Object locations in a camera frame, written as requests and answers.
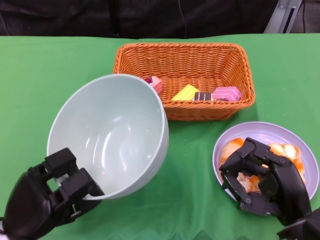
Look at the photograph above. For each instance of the orange striped bread bun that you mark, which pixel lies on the orange striped bread bun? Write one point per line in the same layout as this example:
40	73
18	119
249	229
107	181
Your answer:
287	150
228	150

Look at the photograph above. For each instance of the green tablecloth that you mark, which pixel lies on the green tablecloth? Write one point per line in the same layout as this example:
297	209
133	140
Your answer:
62	62

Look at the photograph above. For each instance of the yellow cake slice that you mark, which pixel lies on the yellow cake slice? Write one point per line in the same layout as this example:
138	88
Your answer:
185	93

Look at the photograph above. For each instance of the pink cake slice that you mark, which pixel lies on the pink cake slice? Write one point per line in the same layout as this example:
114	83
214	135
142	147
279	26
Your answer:
227	93

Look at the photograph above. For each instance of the lavender plate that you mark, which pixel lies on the lavender plate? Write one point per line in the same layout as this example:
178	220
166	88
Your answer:
262	130

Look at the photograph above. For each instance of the orange wicker basket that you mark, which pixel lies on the orange wicker basket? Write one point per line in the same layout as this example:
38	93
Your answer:
180	62

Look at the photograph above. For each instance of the chocolate cake slice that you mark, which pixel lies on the chocolate cake slice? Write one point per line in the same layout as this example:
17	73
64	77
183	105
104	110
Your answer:
202	96

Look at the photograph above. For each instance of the small pink berry cake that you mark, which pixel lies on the small pink berry cake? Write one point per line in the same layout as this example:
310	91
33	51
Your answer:
156	83

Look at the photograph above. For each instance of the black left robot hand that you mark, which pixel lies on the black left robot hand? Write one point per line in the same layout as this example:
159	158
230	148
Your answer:
30	207

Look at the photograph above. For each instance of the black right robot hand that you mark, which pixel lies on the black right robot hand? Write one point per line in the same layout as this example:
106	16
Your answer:
287	190

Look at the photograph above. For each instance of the grey-green bowl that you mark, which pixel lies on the grey-green bowl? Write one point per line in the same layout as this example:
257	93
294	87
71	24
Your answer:
112	125

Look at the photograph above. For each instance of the black backdrop cloth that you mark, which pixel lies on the black backdrop cloth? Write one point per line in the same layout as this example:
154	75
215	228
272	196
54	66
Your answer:
75	17

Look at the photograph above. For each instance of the aluminium frame post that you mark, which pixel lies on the aluminium frame post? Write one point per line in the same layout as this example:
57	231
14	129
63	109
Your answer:
277	17

